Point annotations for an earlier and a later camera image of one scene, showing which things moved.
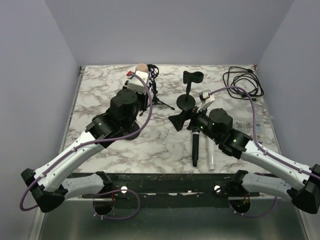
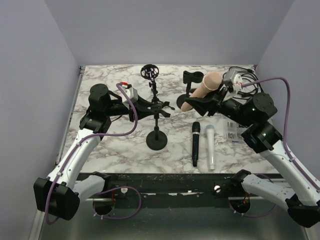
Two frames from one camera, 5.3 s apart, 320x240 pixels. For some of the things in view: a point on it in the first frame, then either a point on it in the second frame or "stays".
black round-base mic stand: x=187 y=101 stays
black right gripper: x=178 y=120 → x=202 y=104
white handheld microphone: x=211 y=153 stays
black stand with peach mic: x=126 y=124 → x=157 y=140
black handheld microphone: x=195 y=137 stays
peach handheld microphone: x=142 y=67 → x=210 y=82
